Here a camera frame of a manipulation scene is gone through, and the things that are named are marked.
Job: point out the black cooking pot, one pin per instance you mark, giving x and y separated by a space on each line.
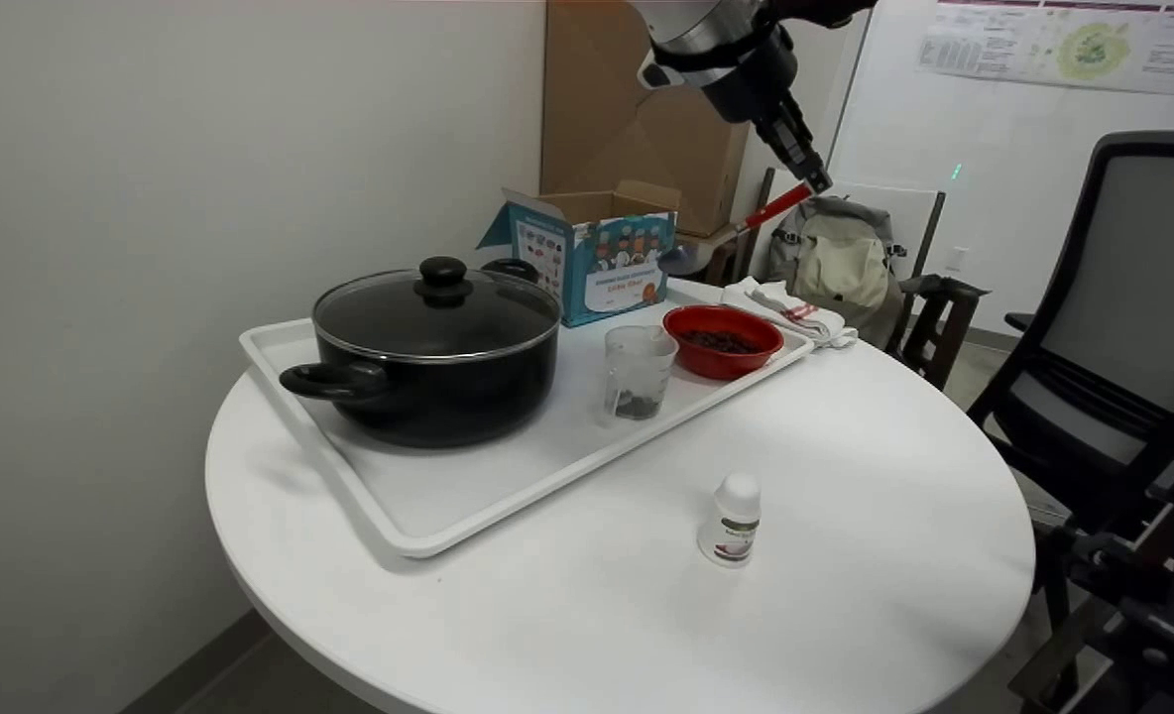
441 399

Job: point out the black mesh office chair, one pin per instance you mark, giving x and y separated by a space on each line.
1129 292

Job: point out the white plastic tray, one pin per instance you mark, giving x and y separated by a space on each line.
480 490

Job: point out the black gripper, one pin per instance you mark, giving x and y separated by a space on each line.
760 85

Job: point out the blue printed cardboard box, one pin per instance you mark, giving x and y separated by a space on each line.
612 263

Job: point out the large brown cardboard box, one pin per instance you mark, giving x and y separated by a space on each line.
602 93

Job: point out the clear plastic measuring cup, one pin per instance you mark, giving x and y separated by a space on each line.
638 378

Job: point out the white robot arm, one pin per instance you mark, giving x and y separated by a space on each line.
700 27

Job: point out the wall poster with diagram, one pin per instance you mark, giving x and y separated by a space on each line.
1075 46

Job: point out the beige grey backpack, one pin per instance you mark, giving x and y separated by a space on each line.
838 261

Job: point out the small white pill bottle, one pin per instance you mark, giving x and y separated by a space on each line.
731 524

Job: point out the dark wooden stool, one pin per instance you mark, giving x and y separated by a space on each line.
938 318

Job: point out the dark wooden low cabinet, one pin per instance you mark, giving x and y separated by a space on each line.
708 261

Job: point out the white towel red stripes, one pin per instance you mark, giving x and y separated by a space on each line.
820 323

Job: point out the red plastic bowl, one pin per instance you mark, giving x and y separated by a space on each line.
726 360

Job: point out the glass pot lid black knob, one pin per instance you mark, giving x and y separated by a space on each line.
415 317

